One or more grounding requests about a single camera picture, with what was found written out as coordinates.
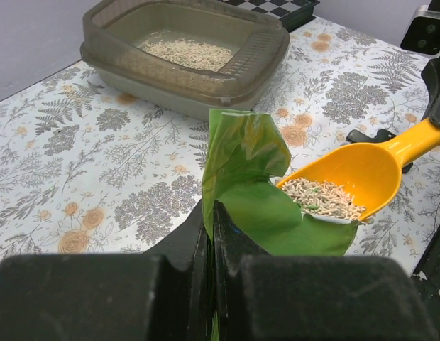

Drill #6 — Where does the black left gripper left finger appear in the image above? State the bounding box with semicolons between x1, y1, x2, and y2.
0;205;209;340

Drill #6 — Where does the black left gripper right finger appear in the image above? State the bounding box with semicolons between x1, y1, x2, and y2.
214;202;436;340

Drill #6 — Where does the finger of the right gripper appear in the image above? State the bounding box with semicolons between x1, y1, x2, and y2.
422;58;440;129

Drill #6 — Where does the black bag clip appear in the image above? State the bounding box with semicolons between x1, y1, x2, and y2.
331;129;426;181

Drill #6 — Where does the yellow plastic scoop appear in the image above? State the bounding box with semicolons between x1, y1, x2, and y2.
277;118;440;221

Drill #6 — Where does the green cat litter bag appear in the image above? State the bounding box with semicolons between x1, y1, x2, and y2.
202;109;358;256

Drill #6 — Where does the grey litter box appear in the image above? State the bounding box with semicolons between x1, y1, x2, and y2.
80;1;290;120

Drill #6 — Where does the black white chessboard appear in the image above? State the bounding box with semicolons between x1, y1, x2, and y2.
222;0;319;33

